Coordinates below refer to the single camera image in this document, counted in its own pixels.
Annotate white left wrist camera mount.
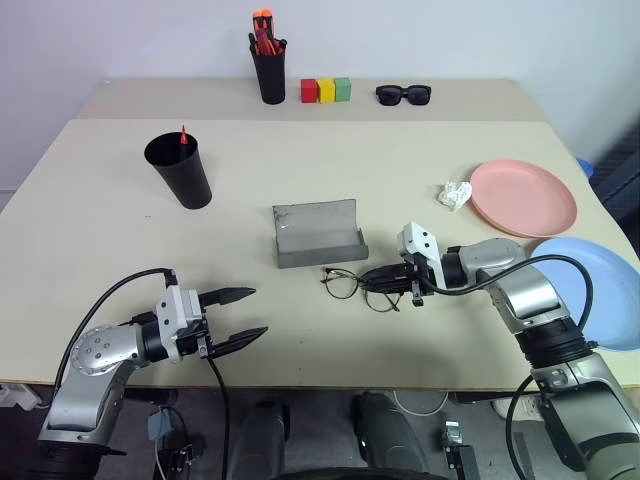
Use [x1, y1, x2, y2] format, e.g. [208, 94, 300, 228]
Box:
[155, 284, 207, 364]

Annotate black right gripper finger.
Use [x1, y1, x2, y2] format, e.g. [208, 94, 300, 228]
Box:
[361, 264, 417, 282]
[360, 278, 416, 294]

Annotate black floor device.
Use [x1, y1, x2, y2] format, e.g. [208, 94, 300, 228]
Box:
[439, 419, 481, 480]

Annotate white paper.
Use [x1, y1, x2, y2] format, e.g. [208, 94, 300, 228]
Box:
[438, 180, 474, 213]

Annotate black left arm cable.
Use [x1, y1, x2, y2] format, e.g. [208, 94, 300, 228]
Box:
[53, 268, 234, 480]

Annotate thin tortoiseshell eyeglasses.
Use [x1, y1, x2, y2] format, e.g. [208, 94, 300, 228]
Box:
[320, 268, 404, 315]

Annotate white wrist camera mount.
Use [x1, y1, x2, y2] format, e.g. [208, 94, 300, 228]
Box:
[155, 284, 207, 364]
[397, 221, 446, 294]

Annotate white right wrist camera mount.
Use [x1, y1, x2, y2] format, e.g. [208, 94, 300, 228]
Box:
[397, 221, 446, 294]

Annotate black plastic cup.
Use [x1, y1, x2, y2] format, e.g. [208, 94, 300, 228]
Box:
[143, 130, 214, 210]

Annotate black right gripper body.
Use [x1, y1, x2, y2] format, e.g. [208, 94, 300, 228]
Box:
[399, 253, 437, 308]

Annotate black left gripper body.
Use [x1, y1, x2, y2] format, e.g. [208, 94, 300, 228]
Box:
[174, 294, 215, 360]

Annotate blue plate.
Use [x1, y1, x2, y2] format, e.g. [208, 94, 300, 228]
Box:
[529, 237, 640, 354]

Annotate white floor cable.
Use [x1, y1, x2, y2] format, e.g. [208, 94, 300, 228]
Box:
[392, 389, 451, 416]

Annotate dark mesh chair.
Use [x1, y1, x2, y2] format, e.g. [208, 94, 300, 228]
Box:
[592, 134, 640, 221]

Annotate black pen holder cup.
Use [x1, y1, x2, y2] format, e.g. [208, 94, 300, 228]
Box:
[249, 39, 289, 106]

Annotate black sunglasses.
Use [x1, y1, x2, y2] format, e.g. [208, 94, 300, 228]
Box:
[374, 84, 433, 107]

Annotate small grey box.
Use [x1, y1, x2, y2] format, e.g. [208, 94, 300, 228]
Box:
[147, 407, 177, 442]

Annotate grey glasses case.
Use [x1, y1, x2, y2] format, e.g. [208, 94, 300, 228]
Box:
[271, 198, 370, 270]

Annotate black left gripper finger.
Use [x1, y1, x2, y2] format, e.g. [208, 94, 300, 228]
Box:
[207, 326, 270, 359]
[199, 286, 258, 307]

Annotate pink plate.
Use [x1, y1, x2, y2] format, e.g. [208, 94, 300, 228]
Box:
[468, 159, 579, 239]

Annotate dark rounded shape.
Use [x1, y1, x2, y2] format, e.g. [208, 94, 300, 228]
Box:
[229, 399, 292, 480]
[353, 392, 431, 480]

